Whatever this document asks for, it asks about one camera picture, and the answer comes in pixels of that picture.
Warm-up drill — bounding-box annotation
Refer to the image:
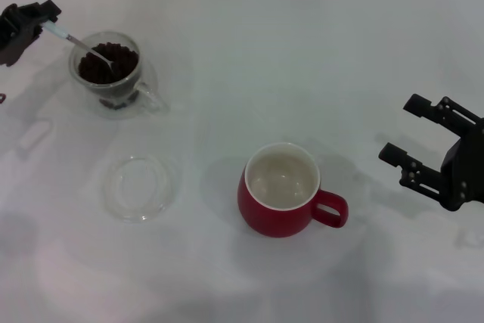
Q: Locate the blue-handled metal spoon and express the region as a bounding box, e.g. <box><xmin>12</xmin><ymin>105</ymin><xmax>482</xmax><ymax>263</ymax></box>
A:
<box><xmin>40</xmin><ymin>21</ymin><xmax>116</xmax><ymax>73</ymax></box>

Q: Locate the clear glass saucer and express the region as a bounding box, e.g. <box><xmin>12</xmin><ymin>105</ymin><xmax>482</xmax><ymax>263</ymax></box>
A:
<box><xmin>102</xmin><ymin>154</ymin><xmax>179</xmax><ymax>225</ymax></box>

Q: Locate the red ceramic mug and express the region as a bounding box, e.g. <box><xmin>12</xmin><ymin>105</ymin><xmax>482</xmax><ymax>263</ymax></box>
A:
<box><xmin>237</xmin><ymin>142</ymin><xmax>349</xmax><ymax>240</ymax></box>

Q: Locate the double-walled glass cup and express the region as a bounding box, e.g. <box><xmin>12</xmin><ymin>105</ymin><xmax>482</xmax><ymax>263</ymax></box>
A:
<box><xmin>67</xmin><ymin>30</ymin><xmax>170</xmax><ymax>120</ymax></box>

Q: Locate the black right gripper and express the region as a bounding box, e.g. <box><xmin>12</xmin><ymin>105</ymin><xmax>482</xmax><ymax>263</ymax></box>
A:
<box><xmin>377</xmin><ymin>93</ymin><xmax>484</xmax><ymax>213</ymax></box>

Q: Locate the coffee bean pile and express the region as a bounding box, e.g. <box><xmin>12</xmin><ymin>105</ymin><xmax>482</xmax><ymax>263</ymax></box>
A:
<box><xmin>77</xmin><ymin>41</ymin><xmax>139</xmax><ymax>85</ymax></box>

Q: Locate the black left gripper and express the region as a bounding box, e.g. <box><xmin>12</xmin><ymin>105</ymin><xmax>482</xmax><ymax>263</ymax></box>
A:
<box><xmin>0</xmin><ymin>0</ymin><xmax>64</xmax><ymax>67</ymax></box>

